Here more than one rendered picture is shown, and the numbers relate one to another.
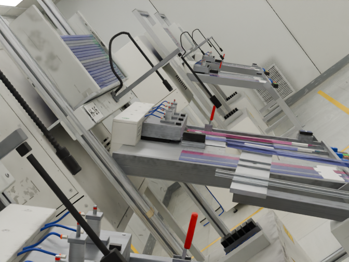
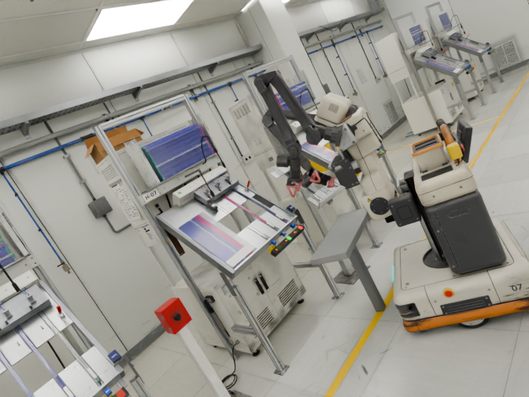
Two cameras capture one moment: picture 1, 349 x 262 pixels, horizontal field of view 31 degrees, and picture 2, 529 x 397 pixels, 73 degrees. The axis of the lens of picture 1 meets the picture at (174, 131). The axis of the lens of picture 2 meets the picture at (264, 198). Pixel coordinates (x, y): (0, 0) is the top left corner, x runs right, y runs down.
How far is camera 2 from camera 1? 1.97 m
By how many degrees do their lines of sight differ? 40
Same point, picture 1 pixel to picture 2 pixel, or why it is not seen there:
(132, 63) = (386, 48)
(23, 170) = (258, 135)
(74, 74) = not seen: hidden behind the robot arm
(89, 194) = (274, 148)
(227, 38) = (486, 16)
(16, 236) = (212, 176)
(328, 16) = not seen: outside the picture
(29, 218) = (219, 171)
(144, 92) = (388, 64)
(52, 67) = not seen: hidden behind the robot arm
